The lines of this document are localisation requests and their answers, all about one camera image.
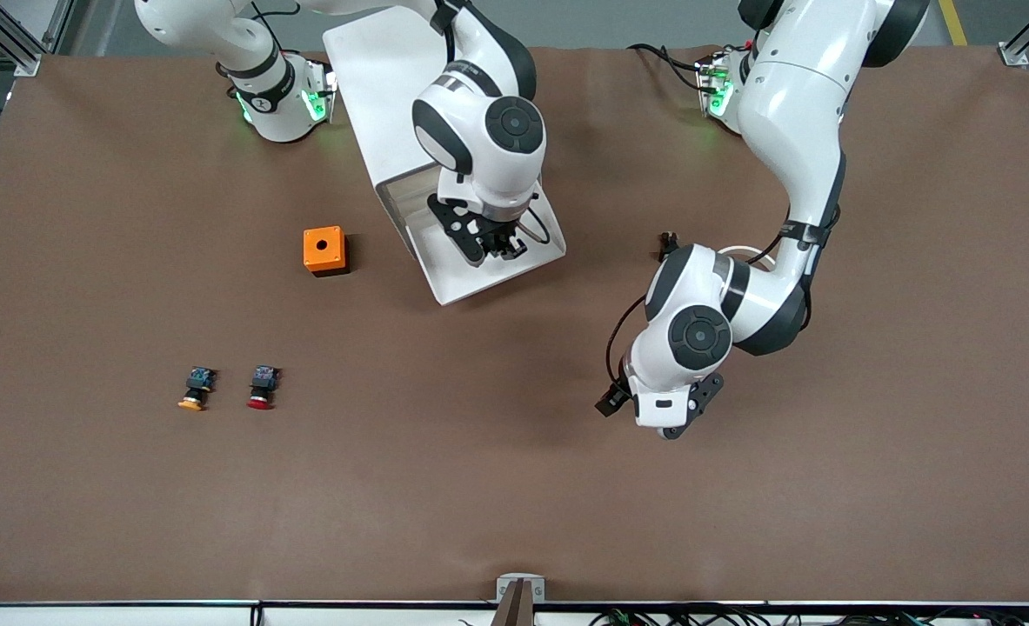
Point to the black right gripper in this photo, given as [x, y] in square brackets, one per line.
[503, 239]

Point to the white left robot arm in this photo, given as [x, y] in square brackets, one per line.
[792, 113]

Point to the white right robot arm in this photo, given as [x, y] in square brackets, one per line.
[497, 165]

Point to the orange button box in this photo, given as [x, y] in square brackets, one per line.
[323, 248]

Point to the white drawer cabinet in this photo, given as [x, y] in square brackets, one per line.
[366, 96]

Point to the red push button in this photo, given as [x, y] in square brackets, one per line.
[263, 380]

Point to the yellow push button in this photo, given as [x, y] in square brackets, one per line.
[200, 380]

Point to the black white-faced switch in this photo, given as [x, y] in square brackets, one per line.
[669, 242]

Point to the white curved bracket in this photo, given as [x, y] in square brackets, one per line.
[751, 250]

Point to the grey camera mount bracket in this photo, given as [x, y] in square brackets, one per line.
[520, 600]

